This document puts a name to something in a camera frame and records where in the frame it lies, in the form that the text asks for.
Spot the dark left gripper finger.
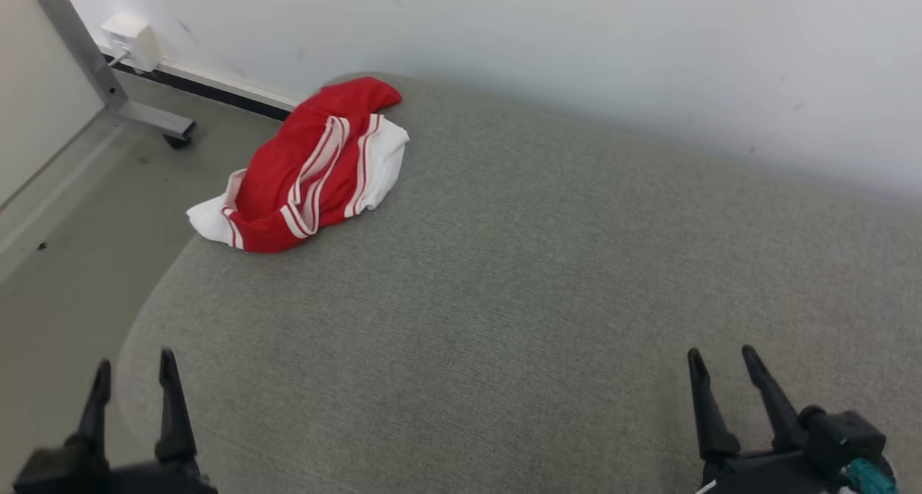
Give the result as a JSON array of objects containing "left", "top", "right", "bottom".
[
  {"left": 154, "top": 348, "right": 198, "bottom": 466},
  {"left": 68, "top": 359, "right": 112, "bottom": 473}
]

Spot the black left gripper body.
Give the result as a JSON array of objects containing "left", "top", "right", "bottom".
[{"left": 108, "top": 462, "right": 218, "bottom": 494}]

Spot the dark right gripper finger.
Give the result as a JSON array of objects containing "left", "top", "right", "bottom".
[
  {"left": 740, "top": 345, "right": 806, "bottom": 452},
  {"left": 686, "top": 347, "right": 741, "bottom": 463}
]

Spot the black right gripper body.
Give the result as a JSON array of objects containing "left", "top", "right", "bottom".
[{"left": 696, "top": 449, "right": 847, "bottom": 494}]

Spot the red basketball jersey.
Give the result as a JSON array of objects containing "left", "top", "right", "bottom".
[{"left": 186, "top": 76, "right": 410, "bottom": 254}]

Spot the white and black baseboard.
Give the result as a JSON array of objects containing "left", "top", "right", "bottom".
[{"left": 94, "top": 42, "right": 303, "bottom": 122}]

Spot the beige partition panel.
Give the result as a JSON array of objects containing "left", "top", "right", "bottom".
[{"left": 0, "top": 0, "right": 106, "bottom": 210}]

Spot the teal camera cable connector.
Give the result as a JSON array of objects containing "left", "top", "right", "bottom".
[{"left": 844, "top": 458, "right": 898, "bottom": 494}]

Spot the grey metal stand frame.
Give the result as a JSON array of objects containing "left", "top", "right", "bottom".
[{"left": 22, "top": 0, "right": 197, "bottom": 140}]

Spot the white wall socket box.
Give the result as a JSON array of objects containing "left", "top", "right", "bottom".
[{"left": 100, "top": 14, "right": 164, "bottom": 73}]

